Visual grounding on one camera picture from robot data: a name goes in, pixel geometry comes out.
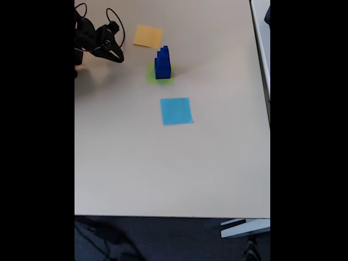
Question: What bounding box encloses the pale orange paper square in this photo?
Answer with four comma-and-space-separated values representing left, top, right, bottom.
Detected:
132, 24, 164, 49

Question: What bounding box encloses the green paper square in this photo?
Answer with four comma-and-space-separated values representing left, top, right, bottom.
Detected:
145, 61, 175, 86

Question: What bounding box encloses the blue paper square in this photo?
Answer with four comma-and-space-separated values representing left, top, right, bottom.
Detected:
160, 97, 194, 126

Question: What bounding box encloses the extra large blue cube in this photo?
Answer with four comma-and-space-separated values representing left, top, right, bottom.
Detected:
154, 58, 173, 80

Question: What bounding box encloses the white table foot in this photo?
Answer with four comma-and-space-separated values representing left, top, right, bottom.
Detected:
220, 218, 271, 239

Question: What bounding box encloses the black floor cable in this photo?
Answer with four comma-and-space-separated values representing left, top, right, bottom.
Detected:
74, 217, 144, 261

